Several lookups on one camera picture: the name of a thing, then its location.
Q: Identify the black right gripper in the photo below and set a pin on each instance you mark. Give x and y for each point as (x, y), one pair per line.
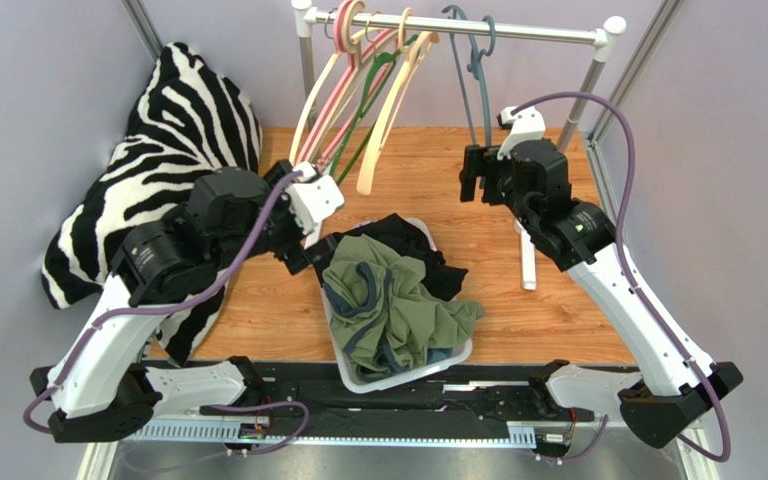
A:
(479, 176)

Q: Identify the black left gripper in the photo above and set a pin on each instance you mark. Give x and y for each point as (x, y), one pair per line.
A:
(293, 252)

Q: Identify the blue grey hanger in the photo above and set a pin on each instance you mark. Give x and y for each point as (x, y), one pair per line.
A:
(474, 68)

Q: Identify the wooden hanger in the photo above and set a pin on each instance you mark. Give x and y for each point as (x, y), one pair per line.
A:
(413, 58)

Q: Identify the olive green tank top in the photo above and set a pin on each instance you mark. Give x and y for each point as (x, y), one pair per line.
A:
(384, 318)

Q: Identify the cream white hanger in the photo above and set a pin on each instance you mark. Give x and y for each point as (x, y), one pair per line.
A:
(328, 93)

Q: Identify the green hanger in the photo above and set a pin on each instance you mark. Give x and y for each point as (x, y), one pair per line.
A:
(376, 75)

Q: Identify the beige hanger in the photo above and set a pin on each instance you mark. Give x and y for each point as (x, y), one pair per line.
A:
(358, 56)

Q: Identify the pink plastic hanger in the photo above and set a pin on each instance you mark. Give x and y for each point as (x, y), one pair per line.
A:
(299, 152)

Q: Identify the blue ribbed tank top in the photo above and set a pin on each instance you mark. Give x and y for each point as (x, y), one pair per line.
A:
(437, 355)

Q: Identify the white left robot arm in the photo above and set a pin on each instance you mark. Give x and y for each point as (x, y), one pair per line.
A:
(101, 391)

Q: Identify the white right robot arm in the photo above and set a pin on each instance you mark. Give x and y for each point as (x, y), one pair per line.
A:
(674, 383)

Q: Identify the zebra striped pillow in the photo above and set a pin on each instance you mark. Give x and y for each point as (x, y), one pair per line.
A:
(188, 122)

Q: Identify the white plastic laundry basket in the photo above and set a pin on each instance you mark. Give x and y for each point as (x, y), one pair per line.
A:
(360, 384)

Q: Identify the white metal clothes rack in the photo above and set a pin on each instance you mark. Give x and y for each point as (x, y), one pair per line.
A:
(603, 40)

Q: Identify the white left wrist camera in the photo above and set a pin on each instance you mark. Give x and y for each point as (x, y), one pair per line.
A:
(313, 199)

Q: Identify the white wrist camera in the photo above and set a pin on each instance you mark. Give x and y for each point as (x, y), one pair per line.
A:
(313, 199)
(525, 125)

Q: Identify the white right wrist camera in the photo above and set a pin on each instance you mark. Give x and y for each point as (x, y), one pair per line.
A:
(525, 125)

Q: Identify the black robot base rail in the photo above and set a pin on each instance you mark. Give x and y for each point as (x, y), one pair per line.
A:
(476, 405)

